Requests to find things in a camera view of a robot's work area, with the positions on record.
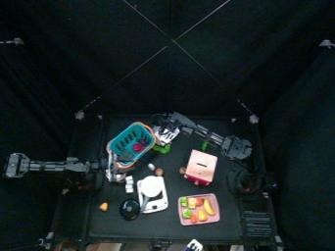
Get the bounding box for green toy vegetable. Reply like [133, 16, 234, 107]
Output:
[151, 143, 172, 155]

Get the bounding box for teal basket orange rim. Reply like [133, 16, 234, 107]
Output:
[105, 122, 158, 167]

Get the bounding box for black pan lid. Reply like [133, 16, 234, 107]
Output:
[118, 198, 141, 222]

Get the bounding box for white kitchen scale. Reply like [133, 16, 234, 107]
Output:
[135, 177, 169, 215]

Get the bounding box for pink toy toaster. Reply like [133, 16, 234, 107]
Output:
[182, 149, 218, 186]

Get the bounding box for yellow toy pepper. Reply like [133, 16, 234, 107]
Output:
[196, 209, 209, 223]

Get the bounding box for yellow toy banana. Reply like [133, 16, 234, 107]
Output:
[202, 198, 217, 217]

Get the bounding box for pink plastic tray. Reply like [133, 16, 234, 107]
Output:
[176, 192, 222, 226]

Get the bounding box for white blue box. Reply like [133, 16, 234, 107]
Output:
[185, 238, 204, 251]

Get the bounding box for black label plate white text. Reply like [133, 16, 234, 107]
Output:
[238, 199, 277, 251]

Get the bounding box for white frying pan dark handle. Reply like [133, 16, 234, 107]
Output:
[137, 176, 166, 214]

